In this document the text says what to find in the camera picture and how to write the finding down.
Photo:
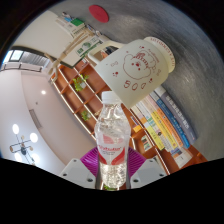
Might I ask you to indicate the white stack of books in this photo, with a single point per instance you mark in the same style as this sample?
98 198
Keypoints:
65 27

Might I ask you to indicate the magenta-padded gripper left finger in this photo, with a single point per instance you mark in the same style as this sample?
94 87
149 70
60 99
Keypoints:
75 171

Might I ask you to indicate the recessed ceiling spotlight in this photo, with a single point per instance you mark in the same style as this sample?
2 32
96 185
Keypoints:
43 92

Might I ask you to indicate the clear plastic water bottle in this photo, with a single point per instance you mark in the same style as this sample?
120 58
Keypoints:
112 133

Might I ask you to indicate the cream mug with red print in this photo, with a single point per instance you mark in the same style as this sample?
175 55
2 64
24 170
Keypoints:
133 73

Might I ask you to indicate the small green and white box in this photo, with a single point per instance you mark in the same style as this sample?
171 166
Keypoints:
77 22

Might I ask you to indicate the branched ceiling lamp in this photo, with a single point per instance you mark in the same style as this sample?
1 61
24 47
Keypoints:
23 148

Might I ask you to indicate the window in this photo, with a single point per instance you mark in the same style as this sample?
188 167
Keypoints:
16 55

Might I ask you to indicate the ceiling air vent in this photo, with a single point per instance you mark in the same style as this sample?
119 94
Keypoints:
35 118

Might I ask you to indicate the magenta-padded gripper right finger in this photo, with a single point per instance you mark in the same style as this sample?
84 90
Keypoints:
148 171

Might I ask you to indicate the grey curtain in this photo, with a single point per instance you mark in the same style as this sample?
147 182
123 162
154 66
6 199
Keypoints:
35 59

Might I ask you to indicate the brown wooden shelf unit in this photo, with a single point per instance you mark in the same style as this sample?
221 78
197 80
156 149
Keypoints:
83 96

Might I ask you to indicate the black track light rail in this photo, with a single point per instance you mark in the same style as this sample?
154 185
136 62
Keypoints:
20 66

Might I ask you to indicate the green and white carton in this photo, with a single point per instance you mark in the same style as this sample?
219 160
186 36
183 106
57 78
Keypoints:
88 46

